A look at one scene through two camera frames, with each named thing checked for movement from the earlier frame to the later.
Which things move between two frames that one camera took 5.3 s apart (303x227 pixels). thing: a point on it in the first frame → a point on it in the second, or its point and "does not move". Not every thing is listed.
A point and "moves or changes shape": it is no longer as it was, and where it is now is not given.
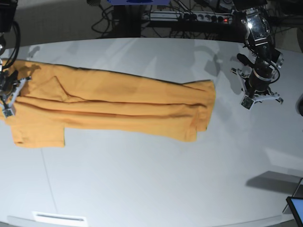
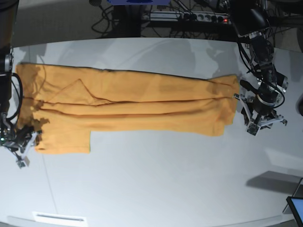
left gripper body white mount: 7,104 → 24,159
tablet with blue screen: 296,204 does not move
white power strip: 188,16 does not move
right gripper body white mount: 258,98 → 253,127
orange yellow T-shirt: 40,100 moves or changes shape
